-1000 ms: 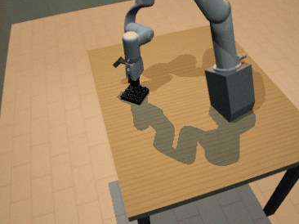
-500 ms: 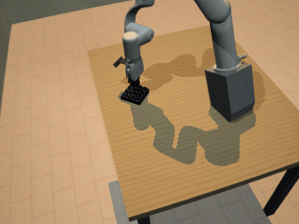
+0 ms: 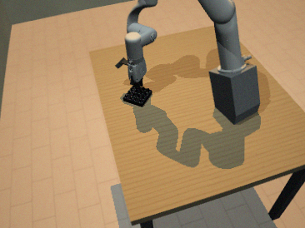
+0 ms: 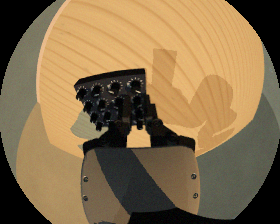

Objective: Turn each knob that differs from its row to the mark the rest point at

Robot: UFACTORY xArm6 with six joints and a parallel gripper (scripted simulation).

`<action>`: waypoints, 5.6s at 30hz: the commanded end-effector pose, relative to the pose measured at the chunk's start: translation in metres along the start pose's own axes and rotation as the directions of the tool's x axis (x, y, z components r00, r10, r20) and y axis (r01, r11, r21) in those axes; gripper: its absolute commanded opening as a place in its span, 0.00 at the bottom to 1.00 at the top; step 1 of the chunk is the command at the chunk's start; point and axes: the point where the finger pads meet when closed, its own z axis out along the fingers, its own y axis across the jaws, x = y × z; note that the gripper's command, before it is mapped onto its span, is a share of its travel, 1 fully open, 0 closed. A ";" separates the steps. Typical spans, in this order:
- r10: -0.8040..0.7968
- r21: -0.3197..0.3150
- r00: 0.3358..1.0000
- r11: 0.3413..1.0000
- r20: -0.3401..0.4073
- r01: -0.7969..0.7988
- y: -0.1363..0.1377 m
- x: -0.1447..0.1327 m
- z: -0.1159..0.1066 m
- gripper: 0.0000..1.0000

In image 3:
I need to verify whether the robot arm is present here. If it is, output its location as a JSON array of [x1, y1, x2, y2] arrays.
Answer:
[[115, 0, 252, 74]]

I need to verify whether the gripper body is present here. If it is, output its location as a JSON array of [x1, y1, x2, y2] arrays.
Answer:
[[127, 57, 147, 82]]

